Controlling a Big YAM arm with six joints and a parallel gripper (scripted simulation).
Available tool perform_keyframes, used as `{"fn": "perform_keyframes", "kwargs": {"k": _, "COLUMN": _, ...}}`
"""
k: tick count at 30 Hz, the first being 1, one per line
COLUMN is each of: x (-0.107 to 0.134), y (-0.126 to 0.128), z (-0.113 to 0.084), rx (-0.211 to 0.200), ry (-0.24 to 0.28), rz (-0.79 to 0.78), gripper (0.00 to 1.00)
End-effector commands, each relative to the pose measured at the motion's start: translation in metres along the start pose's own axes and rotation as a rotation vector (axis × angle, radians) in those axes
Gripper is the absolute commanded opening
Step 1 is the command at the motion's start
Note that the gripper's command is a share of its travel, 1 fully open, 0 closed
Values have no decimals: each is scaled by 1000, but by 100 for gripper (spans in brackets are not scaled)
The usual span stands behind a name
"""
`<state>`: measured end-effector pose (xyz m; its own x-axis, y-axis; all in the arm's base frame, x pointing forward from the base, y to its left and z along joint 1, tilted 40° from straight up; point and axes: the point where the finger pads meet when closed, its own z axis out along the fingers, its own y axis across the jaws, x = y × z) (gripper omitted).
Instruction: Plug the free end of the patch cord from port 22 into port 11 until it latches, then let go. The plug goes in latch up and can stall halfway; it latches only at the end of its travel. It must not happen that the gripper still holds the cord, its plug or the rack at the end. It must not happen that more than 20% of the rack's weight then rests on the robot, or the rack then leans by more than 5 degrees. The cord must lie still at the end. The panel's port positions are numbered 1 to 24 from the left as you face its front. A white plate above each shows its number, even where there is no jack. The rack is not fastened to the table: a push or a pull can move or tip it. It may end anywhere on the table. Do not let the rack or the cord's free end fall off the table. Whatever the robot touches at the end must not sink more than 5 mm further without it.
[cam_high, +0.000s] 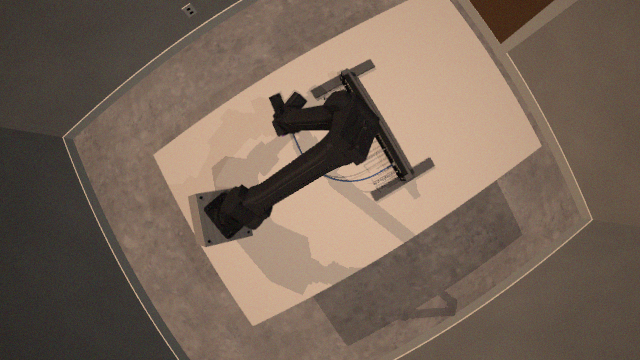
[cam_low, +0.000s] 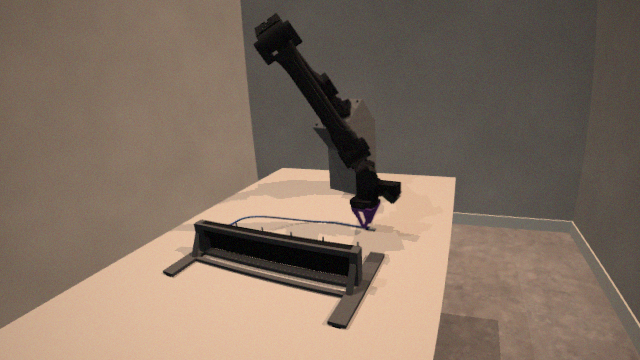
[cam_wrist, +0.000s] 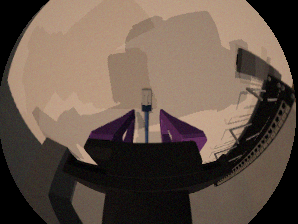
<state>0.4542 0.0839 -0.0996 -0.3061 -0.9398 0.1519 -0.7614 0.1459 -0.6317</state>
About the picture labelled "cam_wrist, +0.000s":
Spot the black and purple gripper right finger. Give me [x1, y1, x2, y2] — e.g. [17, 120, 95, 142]
[159, 109, 207, 151]

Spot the black patch panel rack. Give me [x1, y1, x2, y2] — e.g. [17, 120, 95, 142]
[214, 48, 295, 187]

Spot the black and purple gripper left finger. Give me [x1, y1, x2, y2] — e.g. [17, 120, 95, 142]
[88, 109, 135, 142]

